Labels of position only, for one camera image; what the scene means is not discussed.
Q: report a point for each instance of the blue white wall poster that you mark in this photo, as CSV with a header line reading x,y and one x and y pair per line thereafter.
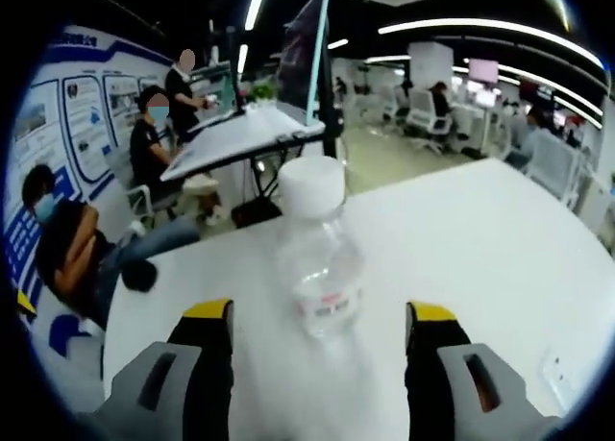
x,y
91,124

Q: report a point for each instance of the black stand pole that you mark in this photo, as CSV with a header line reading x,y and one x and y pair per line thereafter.
x,y
330,100

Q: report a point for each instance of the clear water bottle item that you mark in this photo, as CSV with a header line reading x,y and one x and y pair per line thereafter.
x,y
312,186

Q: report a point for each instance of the white table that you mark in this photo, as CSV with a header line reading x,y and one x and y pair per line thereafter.
x,y
480,268

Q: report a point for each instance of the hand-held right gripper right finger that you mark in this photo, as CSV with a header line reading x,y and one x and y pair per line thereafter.
x,y
432,364

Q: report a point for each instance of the white table socket strip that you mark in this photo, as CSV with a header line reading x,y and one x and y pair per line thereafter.
x,y
557,376

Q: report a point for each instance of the white desk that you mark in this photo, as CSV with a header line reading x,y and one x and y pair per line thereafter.
x,y
230,143

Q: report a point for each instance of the green potted plant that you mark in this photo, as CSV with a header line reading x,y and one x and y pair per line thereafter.
x,y
263,91

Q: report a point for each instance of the black round object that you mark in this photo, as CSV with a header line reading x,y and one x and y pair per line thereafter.
x,y
139,275

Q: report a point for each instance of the long ceiling light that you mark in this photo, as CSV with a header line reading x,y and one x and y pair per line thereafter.
x,y
480,25

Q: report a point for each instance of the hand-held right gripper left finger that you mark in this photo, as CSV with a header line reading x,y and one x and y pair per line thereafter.
x,y
206,364

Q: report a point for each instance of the pink wall screen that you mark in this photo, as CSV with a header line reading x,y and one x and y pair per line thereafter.
x,y
483,70

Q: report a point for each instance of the dark large monitor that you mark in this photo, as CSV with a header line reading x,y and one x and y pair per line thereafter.
x,y
300,66

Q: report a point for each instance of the white office chair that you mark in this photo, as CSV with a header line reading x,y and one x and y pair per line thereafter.
x,y
425,114

